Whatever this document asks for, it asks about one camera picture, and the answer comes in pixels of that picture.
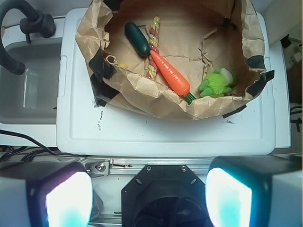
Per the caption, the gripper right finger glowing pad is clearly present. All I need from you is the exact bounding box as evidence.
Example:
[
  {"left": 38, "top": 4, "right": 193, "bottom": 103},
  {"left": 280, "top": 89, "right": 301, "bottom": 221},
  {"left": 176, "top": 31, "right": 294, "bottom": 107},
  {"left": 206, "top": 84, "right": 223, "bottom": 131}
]
[{"left": 205, "top": 155, "right": 303, "bottom": 227}]

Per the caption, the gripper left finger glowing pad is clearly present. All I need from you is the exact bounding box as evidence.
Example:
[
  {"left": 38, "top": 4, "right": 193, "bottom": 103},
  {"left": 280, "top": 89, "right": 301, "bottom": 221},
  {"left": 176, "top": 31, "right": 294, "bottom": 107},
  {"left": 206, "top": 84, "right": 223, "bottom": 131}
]
[{"left": 0, "top": 162, "right": 93, "bottom": 227}]

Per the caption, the green plush animal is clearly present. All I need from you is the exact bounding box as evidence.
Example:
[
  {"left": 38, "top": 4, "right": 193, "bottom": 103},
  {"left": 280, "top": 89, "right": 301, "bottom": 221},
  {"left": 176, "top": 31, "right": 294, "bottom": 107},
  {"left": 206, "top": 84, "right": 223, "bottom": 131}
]
[{"left": 197, "top": 68, "right": 237, "bottom": 98}]

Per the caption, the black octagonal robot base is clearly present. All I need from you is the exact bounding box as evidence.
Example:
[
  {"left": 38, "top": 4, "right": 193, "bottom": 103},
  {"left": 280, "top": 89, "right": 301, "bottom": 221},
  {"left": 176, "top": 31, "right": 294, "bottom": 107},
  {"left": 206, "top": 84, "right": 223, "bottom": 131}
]
[{"left": 121, "top": 165, "right": 213, "bottom": 227}]

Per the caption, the white cooler lid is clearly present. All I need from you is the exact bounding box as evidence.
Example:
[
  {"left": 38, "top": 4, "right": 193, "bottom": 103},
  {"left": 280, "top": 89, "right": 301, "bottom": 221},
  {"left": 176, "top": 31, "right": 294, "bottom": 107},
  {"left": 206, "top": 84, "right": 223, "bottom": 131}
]
[{"left": 56, "top": 8, "right": 276, "bottom": 158}]

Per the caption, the orange plastic carrot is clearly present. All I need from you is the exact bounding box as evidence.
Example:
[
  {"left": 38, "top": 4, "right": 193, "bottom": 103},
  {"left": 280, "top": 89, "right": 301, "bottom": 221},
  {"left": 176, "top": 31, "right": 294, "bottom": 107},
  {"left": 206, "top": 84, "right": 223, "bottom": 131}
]
[{"left": 150, "top": 50, "right": 196, "bottom": 105}]

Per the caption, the small yellow toy piece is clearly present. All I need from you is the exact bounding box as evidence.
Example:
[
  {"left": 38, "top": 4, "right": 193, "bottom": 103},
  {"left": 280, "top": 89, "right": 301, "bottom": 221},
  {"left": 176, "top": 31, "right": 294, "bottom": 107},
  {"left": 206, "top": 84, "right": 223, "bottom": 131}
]
[{"left": 119, "top": 63, "right": 128, "bottom": 69}]

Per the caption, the brown paper bag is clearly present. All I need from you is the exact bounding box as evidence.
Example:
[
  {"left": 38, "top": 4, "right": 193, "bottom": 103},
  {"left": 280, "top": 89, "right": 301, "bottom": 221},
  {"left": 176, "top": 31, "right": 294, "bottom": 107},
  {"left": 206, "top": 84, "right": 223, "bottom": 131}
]
[{"left": 76, "top": 0, "right": 275, "bottom": 120}]

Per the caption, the black faucet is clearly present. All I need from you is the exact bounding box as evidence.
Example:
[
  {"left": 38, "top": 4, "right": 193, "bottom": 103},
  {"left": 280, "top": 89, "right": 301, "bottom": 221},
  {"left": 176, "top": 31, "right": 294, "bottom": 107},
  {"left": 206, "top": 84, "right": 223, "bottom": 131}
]
[{"left": 0, "top": 0, "right": 56, "bottom": 75}]

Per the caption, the dark green plastic cucumber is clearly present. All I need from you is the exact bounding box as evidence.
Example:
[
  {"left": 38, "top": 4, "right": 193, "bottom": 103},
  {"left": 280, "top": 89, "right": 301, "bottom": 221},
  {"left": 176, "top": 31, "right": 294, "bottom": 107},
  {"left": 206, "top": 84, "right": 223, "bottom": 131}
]
[{"left": 125, "top": 22, "right": 150, "bottom": 57}]

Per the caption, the black cable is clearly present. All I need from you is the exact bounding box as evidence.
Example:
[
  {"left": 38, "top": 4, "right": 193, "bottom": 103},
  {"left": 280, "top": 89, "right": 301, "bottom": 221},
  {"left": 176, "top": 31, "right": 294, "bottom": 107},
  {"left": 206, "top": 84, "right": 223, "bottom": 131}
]
[{"left": 0, "top": 129, "right": 79, "bottom": 161}]

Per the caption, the metal corner bracket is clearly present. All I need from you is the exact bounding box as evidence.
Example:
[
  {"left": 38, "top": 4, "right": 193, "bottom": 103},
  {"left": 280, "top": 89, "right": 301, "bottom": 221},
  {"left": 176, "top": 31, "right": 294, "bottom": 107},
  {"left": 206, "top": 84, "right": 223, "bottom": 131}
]
[{"left": 85, "top": 161, "right": 110, "bottom": 178}]

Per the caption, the aluminium extrusion rail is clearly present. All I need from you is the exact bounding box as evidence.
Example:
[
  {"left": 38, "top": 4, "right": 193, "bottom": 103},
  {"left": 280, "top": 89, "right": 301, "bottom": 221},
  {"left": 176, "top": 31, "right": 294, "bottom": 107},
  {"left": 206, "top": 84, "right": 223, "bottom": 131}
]
[{"left": 54, "top": 155, "right": 303, "bottom": 177}]

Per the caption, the multicolour twisted rope toy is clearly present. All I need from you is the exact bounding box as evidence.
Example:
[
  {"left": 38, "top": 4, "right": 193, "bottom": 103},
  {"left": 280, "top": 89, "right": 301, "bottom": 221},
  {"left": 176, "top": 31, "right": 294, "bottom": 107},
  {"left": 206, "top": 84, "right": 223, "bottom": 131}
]
[{"left": 146, "top": 16, "right": 160, "bottom": 80}]

